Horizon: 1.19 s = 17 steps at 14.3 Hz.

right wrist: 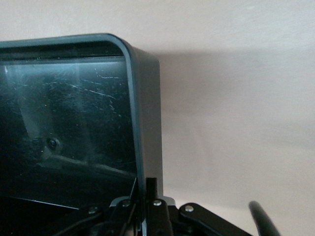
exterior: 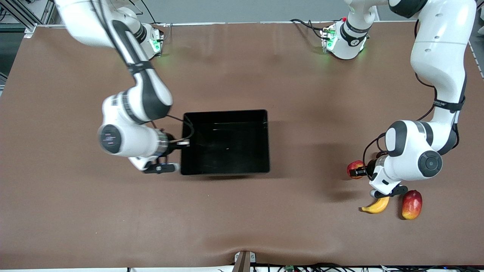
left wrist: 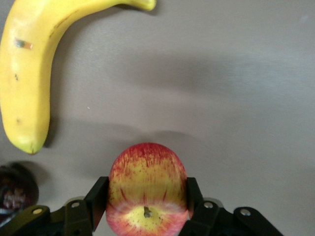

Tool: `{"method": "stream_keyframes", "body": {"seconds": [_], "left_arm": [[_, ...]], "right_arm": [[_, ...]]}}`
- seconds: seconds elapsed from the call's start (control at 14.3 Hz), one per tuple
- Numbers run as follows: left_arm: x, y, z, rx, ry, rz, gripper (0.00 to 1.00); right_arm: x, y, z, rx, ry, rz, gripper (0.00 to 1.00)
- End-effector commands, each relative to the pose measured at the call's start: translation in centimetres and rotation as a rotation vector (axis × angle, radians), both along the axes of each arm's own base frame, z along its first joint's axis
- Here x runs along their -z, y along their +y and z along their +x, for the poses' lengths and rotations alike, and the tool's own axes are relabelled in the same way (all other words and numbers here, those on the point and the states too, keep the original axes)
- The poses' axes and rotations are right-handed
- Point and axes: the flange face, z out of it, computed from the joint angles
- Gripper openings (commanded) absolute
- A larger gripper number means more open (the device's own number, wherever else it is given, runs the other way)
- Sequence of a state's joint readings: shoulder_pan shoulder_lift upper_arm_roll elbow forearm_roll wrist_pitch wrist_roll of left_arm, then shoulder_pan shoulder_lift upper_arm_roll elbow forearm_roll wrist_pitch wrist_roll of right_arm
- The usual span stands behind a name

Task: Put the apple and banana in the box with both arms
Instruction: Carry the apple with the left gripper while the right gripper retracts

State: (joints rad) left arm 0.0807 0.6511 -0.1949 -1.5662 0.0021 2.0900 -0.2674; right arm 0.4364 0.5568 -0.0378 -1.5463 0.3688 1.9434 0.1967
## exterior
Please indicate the red yellow mango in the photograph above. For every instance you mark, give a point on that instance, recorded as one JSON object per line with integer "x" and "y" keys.
{"x": 412, "y": 206}

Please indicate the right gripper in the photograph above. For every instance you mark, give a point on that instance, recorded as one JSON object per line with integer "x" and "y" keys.
{"x": 171, "y": 142}

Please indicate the small green connector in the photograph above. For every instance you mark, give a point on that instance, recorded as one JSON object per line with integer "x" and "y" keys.
{"x": 289, "y": 268}

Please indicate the red yellow striped apple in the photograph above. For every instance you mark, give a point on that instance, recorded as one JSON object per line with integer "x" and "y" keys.
{"x": 353, "y": 165}

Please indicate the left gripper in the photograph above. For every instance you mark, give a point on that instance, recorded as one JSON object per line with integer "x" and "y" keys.
{"x": 369, "y": 166}

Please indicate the black plastic box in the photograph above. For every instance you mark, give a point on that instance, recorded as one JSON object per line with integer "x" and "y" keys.
{"x": 227, "y": 158}

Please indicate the yellow banana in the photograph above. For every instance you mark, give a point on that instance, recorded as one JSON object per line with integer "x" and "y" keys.
{"x": 378, "y": 207}

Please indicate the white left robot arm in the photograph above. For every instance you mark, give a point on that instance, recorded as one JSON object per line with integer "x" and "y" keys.
{"x": 435, "y": 56}

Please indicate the aluminium frame profile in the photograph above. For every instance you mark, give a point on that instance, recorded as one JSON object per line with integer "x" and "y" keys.
{"x": 22, "y": 15}

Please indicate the brown table mat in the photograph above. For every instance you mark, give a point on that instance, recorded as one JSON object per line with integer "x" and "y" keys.
{"x": 75, "y": 207}

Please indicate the brown table edge clamp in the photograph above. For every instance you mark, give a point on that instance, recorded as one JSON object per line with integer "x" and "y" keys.
{"x": 244, "y": 262}

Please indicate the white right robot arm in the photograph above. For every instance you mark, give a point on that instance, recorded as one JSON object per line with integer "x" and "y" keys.
{"x": 128, "y": 143}

